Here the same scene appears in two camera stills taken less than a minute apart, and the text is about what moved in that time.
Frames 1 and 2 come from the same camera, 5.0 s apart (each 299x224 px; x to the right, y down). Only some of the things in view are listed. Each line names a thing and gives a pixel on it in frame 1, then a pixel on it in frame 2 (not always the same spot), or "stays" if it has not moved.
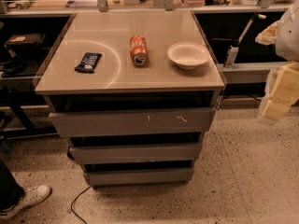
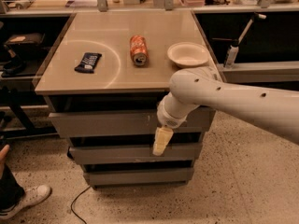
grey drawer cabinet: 134,92 stays
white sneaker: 33,195 stays
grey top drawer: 93,123 stays
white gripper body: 289,37 -> 168,118
